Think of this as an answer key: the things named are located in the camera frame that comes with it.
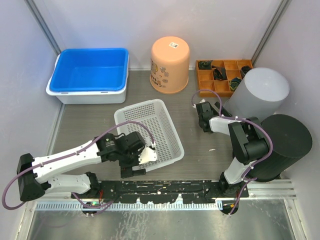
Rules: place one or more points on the grey plastic bucket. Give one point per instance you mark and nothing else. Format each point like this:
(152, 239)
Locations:
(260, 93)

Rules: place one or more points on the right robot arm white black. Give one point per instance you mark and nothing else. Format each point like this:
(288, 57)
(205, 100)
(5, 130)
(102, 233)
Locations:
(248, 139)

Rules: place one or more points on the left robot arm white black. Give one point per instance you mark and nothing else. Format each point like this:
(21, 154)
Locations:
(46, 175)

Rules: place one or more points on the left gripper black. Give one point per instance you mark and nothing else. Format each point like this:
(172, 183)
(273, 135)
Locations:
(127, 170)

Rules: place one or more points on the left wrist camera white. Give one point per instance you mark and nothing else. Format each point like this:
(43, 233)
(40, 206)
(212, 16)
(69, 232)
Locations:
(147, 155)

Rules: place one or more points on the orange plastic bucket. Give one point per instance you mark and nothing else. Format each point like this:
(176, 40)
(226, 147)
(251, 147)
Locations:
(169, 65)

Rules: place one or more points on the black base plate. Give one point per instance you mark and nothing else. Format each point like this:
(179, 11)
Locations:
(160, 191)

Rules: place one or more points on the blue perforated basket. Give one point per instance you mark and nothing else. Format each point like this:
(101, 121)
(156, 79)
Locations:
(154, 115)

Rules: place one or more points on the white plastic tub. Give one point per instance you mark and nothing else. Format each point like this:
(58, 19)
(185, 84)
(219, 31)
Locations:
(89, 97)

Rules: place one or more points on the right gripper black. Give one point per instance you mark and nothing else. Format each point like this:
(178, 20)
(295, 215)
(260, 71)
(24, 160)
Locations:
(215, 112)

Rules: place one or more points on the black plastic bucket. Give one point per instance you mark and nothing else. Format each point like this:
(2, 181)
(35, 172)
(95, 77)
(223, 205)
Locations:
(291, 141)

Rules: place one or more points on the aluminium rail frame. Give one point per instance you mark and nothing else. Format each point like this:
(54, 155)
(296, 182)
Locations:
(274, 190)

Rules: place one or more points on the blue plastic tub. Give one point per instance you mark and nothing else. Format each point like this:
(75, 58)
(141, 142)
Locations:
(90, 70)

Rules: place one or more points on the orange wooden compartment tray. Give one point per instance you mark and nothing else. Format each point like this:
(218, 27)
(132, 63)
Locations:
(222, 76)

